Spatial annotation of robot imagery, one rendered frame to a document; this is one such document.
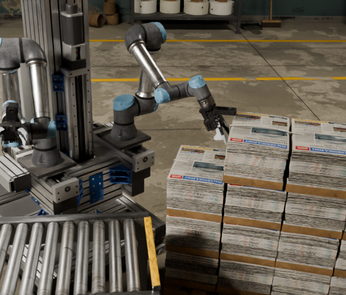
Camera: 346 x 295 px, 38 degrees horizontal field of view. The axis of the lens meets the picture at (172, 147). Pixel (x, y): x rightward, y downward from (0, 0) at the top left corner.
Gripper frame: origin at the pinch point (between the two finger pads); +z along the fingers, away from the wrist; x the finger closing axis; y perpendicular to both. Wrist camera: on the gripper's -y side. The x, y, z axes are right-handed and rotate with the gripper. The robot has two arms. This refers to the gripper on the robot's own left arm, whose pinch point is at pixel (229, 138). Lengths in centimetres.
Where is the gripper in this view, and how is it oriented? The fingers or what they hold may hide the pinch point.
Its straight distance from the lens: 254.7
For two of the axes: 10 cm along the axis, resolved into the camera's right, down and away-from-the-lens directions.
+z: 4.5, 8.4, 3.2
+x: -2.0, 4.4, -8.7
